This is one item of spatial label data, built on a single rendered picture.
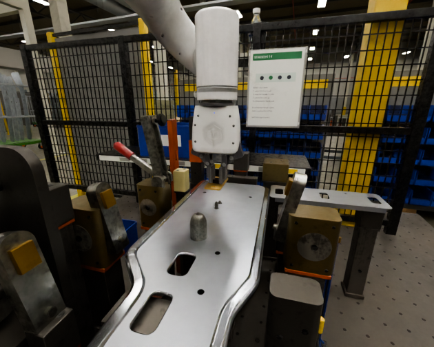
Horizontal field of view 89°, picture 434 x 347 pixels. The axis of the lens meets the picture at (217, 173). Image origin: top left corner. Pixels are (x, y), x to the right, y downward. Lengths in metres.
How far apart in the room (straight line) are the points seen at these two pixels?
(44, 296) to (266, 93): 0.93
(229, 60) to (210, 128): 0.13
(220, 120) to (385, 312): 0.68
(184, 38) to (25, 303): 0.51
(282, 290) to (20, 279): 0.32
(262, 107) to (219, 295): 0.82
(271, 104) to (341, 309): 0.75
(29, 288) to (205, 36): 0.44
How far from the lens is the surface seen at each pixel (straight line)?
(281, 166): 0.73
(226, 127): 0.46
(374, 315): 0.82
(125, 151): 0.60
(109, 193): 0.43
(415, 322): 0.86
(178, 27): 0.55
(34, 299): 0.36
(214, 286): 0.34
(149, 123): 0.53
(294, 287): 0.37
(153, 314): 0.34
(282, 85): 1.02
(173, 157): 0.64
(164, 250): 0.41
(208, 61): 0.46
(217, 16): 0.47
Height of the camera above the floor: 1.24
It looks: 17 degrees down
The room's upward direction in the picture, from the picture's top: straight up
